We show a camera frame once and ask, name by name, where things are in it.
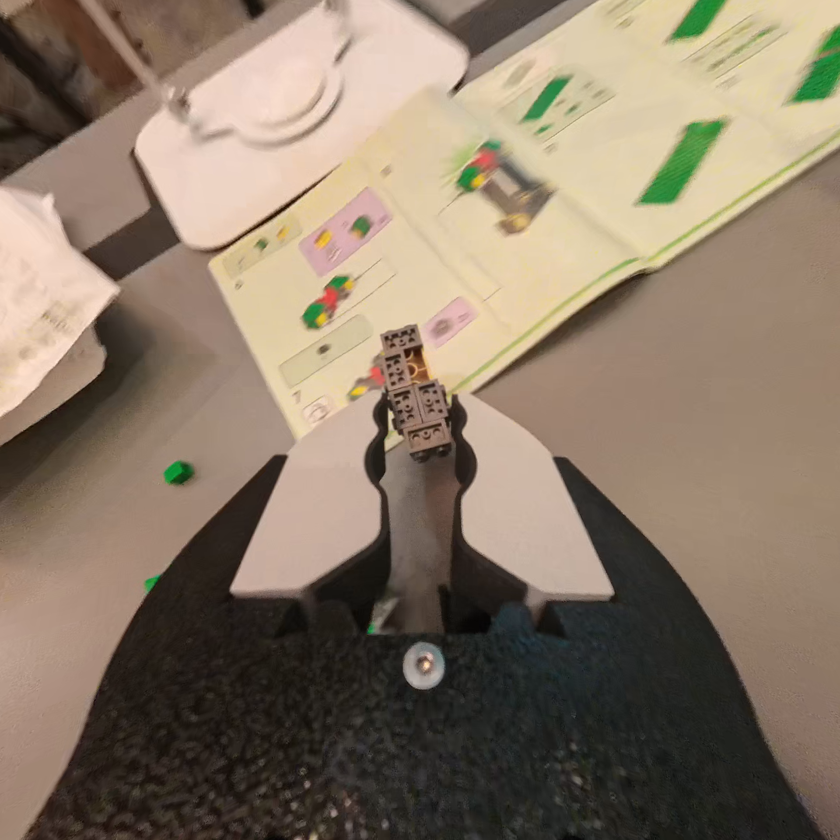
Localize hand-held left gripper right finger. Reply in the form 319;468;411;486
450;392;616;614

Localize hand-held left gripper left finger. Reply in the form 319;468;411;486
228;392;392;614

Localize grey and tan brick assembly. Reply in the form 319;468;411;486
379;325;456;464

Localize grey desk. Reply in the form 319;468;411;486
0;0;840;840

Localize scattered green small bricks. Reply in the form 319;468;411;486
143;461;396;636

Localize green building instruction booklet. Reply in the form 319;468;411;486
209;0;840;442

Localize white crumpled paper bag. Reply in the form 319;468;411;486
0;187;122;447

